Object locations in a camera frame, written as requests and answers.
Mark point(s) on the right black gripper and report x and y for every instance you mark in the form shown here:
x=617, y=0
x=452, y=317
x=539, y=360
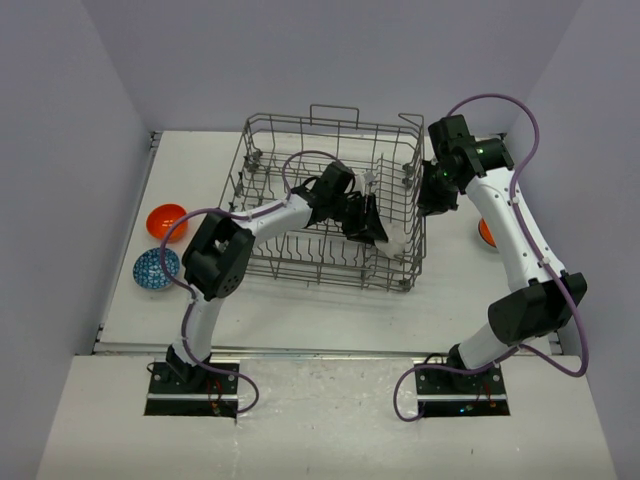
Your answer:
x=427, y=202

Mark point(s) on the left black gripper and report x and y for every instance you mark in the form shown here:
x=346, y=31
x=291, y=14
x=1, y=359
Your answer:
x=367, y=226

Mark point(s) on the small white bowl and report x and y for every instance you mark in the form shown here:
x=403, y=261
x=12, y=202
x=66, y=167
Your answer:
x=396, y=240

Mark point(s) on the grey wire dish rack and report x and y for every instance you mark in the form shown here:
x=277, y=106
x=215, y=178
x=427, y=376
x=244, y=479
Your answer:
x=279, y=149

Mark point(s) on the small orange bowl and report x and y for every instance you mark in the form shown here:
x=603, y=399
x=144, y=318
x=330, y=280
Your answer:
x=485, y=233

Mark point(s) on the large orange bowl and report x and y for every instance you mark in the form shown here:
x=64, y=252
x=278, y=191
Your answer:
x=161, y=219

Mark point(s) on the red patterned white bowl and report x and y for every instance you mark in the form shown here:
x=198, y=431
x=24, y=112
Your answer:
x=147, y=271

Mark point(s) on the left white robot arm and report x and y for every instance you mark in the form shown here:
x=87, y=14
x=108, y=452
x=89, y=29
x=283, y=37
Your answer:
x=217, y=257

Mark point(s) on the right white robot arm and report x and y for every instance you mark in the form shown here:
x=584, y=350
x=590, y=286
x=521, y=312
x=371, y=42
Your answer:
x=543, y=297

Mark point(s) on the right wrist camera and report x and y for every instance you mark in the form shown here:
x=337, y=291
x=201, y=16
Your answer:
x=449, y=132

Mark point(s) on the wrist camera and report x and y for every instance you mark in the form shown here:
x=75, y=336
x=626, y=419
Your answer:
x=339, y=183
x=449, y=132

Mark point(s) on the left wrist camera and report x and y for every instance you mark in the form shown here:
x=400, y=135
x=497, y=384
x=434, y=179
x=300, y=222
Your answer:
x=339, y=183

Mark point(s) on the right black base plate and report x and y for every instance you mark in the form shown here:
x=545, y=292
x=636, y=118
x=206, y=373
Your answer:
x=437, y=382

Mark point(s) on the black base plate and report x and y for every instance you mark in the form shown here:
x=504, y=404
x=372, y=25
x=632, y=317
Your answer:
x=437, y=382
x=165, y=381

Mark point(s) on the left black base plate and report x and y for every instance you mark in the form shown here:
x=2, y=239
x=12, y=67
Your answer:
x=165, y=381

